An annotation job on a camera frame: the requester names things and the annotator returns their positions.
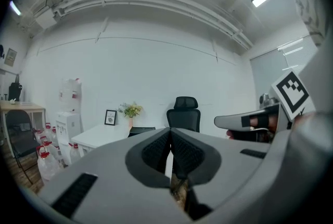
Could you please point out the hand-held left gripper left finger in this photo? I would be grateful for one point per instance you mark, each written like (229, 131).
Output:
(117, 165)

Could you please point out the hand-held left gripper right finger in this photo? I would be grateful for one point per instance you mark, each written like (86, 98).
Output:
(234, 165)

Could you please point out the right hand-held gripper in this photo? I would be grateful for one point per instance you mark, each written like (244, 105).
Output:
(291, 92)

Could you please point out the person's right forearm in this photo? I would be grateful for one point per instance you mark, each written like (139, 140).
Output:
(304, 118)

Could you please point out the person's right hand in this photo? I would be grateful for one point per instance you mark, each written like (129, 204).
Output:
(271, 124)

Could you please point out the pink vase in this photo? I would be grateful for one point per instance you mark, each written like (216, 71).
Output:
(130, 122)

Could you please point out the black office chair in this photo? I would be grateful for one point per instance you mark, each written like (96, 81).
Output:
(183, 116)

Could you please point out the yellow flower bouquet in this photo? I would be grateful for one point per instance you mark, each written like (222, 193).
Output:
(132, 109)

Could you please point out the white water dispenser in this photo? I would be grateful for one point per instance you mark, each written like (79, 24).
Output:
(67, 126)

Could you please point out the group of clear water jugs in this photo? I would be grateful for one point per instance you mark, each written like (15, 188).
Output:
(46, 165)

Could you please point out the light wooden desk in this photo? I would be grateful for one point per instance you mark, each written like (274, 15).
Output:
(23, 107)

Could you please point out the black folding chair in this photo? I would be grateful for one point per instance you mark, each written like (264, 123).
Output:
(15, 121)

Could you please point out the black bag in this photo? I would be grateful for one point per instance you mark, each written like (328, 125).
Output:
(15, 91)

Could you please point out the white ceiling pipe bundle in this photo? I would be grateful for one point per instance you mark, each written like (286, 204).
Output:
(156, 0)

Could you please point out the white ceiling box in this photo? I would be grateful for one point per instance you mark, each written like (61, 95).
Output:
(45, 19)

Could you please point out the black picture frame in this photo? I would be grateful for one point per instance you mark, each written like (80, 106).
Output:
(110, 117)

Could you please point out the framed wall picture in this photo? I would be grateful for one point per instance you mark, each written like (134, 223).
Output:
(10, 57)

